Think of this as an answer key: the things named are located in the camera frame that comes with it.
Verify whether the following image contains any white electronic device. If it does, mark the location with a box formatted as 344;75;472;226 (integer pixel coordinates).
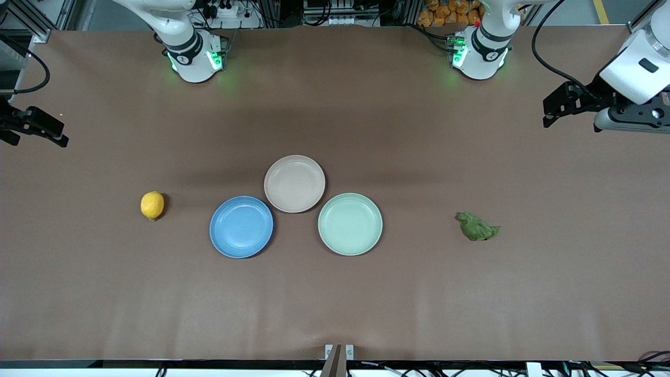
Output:
303;0;381;27

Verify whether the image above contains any green lettuce leaf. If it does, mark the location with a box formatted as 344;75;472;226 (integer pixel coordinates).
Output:
455;211;501;242

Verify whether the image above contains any white power strip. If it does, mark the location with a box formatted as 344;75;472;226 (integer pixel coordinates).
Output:
202;0;262;29

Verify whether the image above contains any beige plate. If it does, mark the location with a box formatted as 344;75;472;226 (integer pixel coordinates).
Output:
264;155;326;214

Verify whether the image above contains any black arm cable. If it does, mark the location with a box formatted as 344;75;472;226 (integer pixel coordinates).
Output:
531;0;600;101
13;50;51;95

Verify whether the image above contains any yellow lemon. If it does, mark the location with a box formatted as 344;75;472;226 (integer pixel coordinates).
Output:
140;191;165;221

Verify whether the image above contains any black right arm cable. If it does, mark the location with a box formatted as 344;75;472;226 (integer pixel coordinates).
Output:
13;50;51;95

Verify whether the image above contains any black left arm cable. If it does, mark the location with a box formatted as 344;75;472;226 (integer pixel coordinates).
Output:
531;0;600;101

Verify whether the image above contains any pile of orange items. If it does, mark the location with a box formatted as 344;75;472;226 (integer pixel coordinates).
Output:
417;0;485;28

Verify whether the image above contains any light green plate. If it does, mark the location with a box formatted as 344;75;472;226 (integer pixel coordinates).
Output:
318;193;383;257

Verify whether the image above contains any metal camera stand bracket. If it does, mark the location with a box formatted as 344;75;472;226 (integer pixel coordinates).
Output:
320;344;355;377

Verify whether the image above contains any blue plate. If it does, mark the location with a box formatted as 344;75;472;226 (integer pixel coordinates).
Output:
209;196;274;259

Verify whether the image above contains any aluminium frame profile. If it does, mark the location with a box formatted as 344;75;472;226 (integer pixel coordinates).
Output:
627;0;663;35
0;0;58;43

